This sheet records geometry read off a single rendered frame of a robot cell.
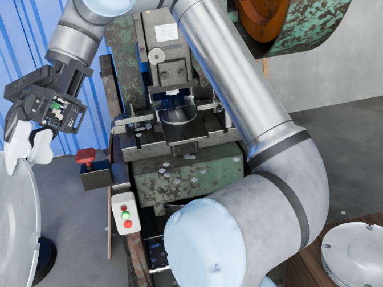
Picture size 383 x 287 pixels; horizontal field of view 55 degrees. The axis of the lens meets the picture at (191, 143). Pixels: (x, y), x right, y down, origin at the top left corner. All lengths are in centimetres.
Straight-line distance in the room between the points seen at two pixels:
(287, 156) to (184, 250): 18
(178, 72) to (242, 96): 75
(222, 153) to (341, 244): 50
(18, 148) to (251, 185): 38
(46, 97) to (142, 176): 71
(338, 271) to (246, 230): 89
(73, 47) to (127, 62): 90
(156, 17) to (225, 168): 56
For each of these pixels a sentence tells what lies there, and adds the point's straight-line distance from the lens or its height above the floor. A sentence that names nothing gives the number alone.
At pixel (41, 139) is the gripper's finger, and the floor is 107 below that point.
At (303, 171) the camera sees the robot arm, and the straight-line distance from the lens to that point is 48.
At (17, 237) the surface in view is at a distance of 65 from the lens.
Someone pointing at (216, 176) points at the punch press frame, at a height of 57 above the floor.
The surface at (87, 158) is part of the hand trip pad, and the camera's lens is 120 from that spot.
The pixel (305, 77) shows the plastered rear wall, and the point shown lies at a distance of 295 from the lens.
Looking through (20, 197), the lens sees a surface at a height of 101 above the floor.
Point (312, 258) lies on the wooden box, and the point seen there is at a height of 35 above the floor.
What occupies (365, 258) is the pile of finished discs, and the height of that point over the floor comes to 39.
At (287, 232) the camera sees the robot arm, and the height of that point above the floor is 104.
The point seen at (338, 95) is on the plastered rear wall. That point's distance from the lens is 317.
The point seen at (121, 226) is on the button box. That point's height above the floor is 53.
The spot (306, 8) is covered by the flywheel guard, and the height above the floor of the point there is 114.
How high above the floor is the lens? 136
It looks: 31 degrees down
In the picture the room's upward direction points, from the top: 7 degrees counter-clockwise
